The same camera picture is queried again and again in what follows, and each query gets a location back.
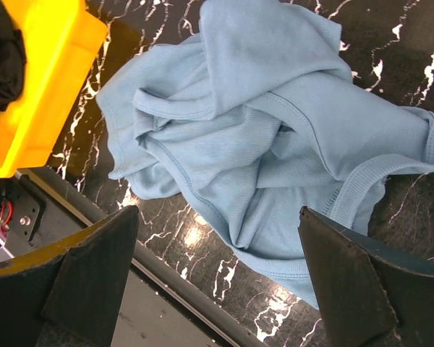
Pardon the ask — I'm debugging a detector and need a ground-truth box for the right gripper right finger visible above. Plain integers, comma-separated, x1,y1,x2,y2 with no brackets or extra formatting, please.
299,207,434,346

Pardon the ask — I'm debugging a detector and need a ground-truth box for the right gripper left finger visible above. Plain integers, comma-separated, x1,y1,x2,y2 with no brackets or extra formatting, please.
0,206,139,346

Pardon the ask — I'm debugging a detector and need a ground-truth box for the blue tank top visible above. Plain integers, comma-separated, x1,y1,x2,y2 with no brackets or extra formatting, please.
96,1,434,306

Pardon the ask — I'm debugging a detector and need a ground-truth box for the black cloth in bin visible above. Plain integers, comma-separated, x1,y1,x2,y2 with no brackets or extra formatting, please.
0,1,27,111

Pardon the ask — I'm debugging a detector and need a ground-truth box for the yellow plastic bin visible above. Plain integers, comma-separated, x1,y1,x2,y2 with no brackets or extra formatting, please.
0,1,107,178

